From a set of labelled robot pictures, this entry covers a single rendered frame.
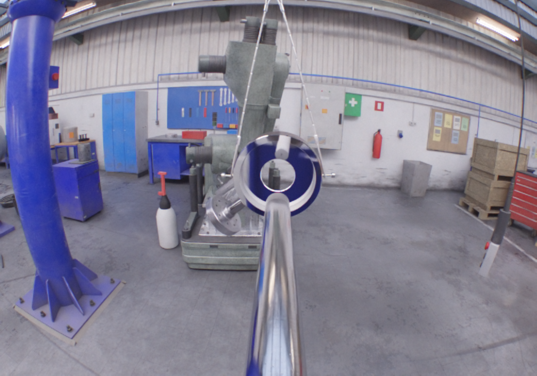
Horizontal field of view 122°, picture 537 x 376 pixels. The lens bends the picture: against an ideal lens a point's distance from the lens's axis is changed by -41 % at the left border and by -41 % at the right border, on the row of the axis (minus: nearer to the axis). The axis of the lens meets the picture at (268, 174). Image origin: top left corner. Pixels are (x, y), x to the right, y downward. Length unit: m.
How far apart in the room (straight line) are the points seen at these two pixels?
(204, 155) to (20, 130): 1.38
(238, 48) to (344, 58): 3.94
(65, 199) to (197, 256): 2.17
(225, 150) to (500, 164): 4.40
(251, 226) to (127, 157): 3.80
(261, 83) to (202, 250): 1.40
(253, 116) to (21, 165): 1.50
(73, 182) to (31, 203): 1.72
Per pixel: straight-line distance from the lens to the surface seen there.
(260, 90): 1.47
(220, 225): 1.08
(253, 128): 1.55
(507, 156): 5.06
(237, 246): 2.11
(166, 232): 2.58
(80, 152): 3.64
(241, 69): 1.45
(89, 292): 2.20
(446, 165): 6.23
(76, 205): 3.57
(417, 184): 5.22
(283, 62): 1.65
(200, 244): 2.12
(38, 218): 1.84
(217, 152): 1.94
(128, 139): 5.38
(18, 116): 1.75
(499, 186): 5.01
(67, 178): 3.54
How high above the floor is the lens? 1.36
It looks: 14 degrees down
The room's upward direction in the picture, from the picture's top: 3 degrees clockwise
